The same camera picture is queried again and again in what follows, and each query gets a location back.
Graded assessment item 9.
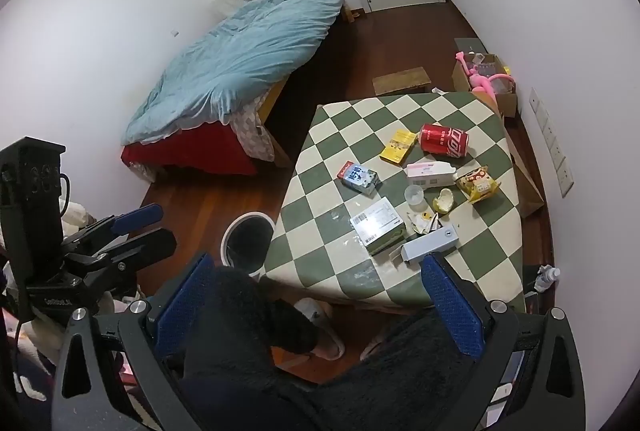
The long grey white box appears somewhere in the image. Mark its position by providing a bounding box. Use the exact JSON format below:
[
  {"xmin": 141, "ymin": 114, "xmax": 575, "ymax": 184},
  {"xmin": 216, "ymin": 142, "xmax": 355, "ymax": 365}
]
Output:
[{"xmin": 400, "ymin": 225, "xmax": 459, "ymax": 263}]

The torn white yellow wrapper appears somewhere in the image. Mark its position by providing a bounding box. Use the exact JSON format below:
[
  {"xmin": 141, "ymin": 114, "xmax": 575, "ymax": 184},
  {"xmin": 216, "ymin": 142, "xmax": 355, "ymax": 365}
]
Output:
[{"xmin": 408, "ymin": 211, "xmax": 442, "ymax": 236}]

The green white medicine box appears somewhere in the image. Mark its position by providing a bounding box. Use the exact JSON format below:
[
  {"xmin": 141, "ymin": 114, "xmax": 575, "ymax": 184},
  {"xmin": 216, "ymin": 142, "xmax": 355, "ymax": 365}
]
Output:
[{"xmin": 349, "ymin": 198, "xmax": 406, "ymax": 255}]

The yellow snack bag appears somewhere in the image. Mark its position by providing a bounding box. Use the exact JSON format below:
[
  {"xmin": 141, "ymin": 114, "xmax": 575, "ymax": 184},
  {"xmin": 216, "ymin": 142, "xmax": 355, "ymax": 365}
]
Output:
[{"xmin": 456, "ymin": 165, "xmax": 499, "ymax": 203}]

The clear plastic cup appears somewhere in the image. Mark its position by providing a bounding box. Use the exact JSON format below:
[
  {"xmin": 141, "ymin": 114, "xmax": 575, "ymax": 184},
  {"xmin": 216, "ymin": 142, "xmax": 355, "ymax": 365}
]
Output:
[{"xmin": 405, "ymin": 184, "xmax": 425, "ymax": 211}]

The pink white tissue pack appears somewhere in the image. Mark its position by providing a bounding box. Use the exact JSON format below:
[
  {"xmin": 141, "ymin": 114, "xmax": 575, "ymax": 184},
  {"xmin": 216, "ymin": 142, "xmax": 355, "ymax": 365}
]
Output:
[{"xmin": 406, "ymin": 161, "xmax": 457, "ymax": 189}]

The blue red milk carton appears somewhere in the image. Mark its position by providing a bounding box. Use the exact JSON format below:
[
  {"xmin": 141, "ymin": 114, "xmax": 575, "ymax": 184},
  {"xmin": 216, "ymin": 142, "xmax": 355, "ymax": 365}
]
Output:
[{"xmin": 337, "ymin": 161, "xmax": 380, "ymax": 196}]

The red cola can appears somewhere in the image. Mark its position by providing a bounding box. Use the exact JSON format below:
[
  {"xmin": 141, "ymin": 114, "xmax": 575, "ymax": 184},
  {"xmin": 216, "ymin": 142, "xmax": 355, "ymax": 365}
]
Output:
[{"xmin": 419, "ymin": 124, "xmax": 469, "ymax": 158}]

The yellow box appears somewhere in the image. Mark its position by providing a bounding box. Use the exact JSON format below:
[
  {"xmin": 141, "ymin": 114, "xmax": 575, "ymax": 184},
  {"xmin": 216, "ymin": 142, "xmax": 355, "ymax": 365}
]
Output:
[{"xmin": 380, "ymin": 130, "xmax": 416, "ymax": 165}]

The white round trash bin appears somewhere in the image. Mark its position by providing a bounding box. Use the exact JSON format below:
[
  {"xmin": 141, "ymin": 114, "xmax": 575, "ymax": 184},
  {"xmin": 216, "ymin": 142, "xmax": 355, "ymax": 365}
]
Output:
[{"xmin": 219, "ymin": 211, "xmax": 276, "ymax": 276}]

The clear plastic bottle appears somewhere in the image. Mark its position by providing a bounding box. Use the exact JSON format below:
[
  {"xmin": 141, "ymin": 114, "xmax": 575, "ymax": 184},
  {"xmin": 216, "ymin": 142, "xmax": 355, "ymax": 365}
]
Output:
[{"xmin": 534, "ymin": 264, "xmax": 561, "ymax": 293}]

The red bed sheet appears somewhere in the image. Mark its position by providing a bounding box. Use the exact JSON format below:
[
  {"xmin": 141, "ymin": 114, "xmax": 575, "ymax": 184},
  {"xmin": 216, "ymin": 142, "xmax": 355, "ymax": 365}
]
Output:
[{"xmin": 120, "ymin": 122, "xmax": 257, "ymax": 176}]

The white slipper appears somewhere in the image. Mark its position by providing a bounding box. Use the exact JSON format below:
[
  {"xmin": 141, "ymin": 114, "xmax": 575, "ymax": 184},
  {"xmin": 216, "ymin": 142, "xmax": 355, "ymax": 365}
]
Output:
[{"xmin": 294, "ymin": 298, "xmax": 345, "ymax": 362}]

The patterned grey mattress cover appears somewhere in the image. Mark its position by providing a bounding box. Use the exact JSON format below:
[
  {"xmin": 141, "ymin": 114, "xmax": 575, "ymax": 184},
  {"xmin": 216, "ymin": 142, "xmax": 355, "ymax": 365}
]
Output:
[{"xmin": 229, "ymin": 95, "xmax": 274, "ymax": 162}]

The green white checkered tablecloth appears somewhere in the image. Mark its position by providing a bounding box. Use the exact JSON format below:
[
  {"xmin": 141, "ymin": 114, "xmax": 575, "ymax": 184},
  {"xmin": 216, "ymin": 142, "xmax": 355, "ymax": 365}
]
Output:
[{"xmin": 259, "ymin": 92, "xmax": 525, "ymax": 310}]

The light blue duvet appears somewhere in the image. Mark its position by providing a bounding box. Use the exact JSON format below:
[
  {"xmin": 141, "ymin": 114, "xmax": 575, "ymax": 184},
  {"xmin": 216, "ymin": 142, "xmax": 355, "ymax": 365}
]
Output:
[{"xmin": 122, "ymin": 0, "xmax": 344, "ymax": 146}]

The flat cardboard piece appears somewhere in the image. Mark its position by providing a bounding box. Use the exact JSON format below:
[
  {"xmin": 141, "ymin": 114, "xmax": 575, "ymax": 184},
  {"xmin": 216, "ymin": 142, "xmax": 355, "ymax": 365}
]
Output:
[{"xmin": 372, "ymin": 67, "xmax": 431, "ymax": 96}]

